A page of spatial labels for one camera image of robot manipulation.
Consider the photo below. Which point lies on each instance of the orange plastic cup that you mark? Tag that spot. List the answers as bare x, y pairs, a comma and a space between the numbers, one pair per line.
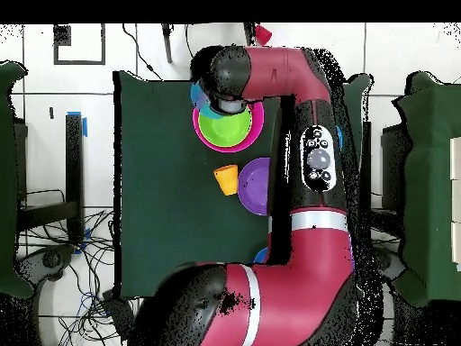
227, 180

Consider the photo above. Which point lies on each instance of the purple plastic bowl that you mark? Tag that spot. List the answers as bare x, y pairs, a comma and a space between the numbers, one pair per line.
255, 187

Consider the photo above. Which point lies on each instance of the green plastic bowl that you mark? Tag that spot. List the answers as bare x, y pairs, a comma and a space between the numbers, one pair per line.
225, 131

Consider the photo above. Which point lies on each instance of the pink plastic bowl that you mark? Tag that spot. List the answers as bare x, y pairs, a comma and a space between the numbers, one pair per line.
257, 122

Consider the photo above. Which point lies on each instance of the light blue plastic cup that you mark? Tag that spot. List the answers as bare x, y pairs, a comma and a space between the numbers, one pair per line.
201, 104

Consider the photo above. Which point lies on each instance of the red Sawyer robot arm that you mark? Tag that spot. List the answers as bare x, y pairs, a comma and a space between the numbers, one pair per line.
306, 281

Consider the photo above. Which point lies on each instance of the small dark blue bowl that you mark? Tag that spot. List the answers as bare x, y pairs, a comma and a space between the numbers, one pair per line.
261, 256

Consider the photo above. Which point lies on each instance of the dark green table cloth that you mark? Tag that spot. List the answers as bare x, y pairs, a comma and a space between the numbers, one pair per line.
162, 216

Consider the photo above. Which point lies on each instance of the light blue plastic bowl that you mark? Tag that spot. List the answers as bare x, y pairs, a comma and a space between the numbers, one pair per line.
339, 138

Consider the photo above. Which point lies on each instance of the grey tripod leg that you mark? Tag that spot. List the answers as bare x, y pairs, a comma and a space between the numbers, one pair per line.
249, 34
167, 43

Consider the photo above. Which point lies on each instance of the blue tape strip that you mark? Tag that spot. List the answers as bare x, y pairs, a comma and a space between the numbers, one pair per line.
85, 128

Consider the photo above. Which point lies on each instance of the red plastic cup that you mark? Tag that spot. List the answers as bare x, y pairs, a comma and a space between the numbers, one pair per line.
263, 34

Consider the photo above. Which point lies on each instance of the black power strip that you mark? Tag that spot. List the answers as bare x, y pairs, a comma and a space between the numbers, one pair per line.
119, 313

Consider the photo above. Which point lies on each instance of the black office chair base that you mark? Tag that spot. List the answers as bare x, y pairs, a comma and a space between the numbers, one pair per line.
50, 259
392, 265

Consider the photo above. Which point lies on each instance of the green cloth side table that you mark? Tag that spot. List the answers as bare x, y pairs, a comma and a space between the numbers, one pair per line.
7, 180
428, 180

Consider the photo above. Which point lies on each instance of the black table frame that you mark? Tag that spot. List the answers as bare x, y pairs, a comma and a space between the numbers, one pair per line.
74, 162

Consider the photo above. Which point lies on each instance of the black square floor frame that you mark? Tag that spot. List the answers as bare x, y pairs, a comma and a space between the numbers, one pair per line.
62, 36

